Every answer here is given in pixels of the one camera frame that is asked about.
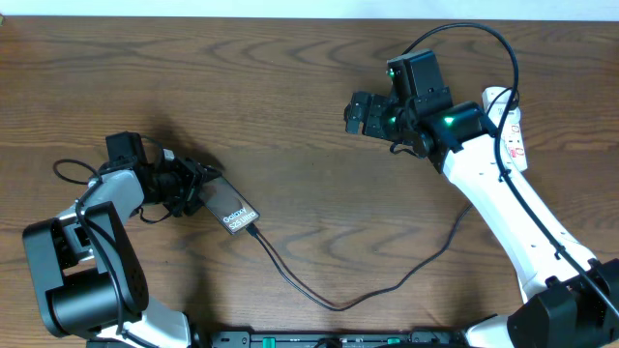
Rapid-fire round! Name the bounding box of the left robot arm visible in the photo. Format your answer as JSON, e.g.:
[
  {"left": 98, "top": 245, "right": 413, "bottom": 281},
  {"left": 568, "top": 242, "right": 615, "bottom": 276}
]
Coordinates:
[{"left": 22, "top": 131, "right": 221, "bottom": 347}]

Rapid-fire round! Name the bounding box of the white power strip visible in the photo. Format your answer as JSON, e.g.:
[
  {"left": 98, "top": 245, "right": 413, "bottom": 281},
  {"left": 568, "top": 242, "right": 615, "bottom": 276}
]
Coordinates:
[{"left": 482, "top": 86, "right": 528, "bottom": 172}]

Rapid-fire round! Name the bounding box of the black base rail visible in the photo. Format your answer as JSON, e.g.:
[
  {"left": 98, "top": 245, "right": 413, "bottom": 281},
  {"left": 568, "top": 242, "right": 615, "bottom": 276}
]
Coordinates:
[{"left": 86, "top": 330, "right": 470, "bottom": 348}]

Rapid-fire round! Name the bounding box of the black charger cable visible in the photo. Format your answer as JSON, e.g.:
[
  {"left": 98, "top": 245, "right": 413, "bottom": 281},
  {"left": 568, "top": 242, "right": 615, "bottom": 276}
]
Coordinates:
[{"left": 245, "top": 87, "right": 521, "bottom": 312}]

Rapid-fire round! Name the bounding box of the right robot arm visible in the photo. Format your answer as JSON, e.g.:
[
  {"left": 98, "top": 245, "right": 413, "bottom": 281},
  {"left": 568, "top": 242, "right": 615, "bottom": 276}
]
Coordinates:
[{"left": 344, "top": 49, "right": 618, "bottom": 347}]

